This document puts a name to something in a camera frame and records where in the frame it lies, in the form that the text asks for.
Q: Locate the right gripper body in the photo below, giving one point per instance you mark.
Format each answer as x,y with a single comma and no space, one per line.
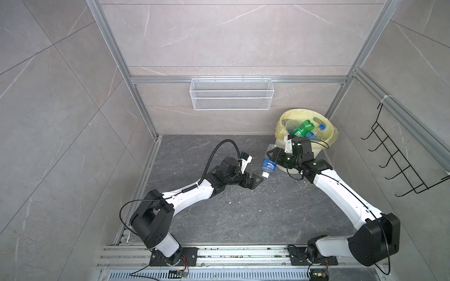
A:
287,159

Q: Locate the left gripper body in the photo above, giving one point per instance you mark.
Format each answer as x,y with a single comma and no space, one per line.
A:
243,179

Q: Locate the green sprite bottle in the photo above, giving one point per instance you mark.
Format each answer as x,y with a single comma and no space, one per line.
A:
304,128

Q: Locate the clear bottle blue label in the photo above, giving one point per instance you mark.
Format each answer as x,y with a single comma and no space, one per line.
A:
268,166

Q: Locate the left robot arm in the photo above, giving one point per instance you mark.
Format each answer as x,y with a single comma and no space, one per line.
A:
152,219

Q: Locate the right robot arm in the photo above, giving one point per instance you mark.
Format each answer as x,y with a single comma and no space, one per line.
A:
377,235

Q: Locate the white bin with yellow bag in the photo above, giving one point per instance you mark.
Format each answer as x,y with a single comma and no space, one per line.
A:
292,119

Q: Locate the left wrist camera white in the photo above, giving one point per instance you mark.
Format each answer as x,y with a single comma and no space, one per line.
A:
244,160

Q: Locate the white wire mesh basket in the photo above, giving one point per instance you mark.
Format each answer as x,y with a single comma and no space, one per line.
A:
208,94

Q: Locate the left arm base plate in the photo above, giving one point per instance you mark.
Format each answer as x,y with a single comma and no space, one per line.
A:
183,256

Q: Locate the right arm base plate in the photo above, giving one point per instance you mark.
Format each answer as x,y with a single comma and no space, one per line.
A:
306,255

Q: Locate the black wire hook rack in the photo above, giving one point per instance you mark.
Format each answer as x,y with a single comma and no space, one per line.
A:
405,169

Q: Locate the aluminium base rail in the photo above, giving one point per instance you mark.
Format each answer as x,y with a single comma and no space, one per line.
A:
133,262

